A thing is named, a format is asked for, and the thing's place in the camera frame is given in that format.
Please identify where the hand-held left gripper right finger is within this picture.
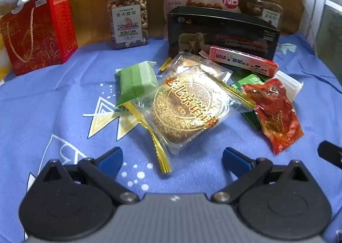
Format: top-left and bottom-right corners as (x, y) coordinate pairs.
(211, 147), (308, 204)

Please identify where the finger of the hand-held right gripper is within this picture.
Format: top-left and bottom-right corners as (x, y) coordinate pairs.
(317, 140), (342, 170)

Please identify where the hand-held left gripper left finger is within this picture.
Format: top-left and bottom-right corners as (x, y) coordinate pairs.
(37, 147), (140, 205)

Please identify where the clear mooncake packet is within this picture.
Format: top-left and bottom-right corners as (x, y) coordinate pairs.
(122, 65), (256, 174)

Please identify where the black sheep print box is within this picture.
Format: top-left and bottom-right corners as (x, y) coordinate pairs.
(167, 6), (281, 62)

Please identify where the dark green snack packet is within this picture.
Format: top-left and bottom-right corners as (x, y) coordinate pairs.
(240, 111), (264, 131)

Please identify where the red snack packet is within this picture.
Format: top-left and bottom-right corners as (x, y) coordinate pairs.
(242, 77), (304, 155)

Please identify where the blue printed blanket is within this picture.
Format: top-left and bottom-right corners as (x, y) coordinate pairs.
(0, 32), (342, 243)

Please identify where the green wrapped pastry packet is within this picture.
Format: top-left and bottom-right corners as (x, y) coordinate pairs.
(115, 60), (159, 107)

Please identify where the clear white packet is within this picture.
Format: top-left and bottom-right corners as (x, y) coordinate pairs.
(272, 70), (304, 102)

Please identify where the long pink box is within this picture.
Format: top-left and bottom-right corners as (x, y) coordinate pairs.
(208, 45), (279, 77)

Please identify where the clear pastry packet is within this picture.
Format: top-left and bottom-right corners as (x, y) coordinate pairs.
(160, 51), (233, 84)

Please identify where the clear nut jar gold lid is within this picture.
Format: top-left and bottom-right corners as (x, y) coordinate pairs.
(240, 0), (284, 30)
(107, 0), (149, 50)

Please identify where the red gift bag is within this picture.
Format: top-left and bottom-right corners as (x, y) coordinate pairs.
(0, 0), (78, 76)

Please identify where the wooden headboard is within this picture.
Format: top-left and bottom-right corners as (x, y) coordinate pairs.
(61, 0), (306, 44)

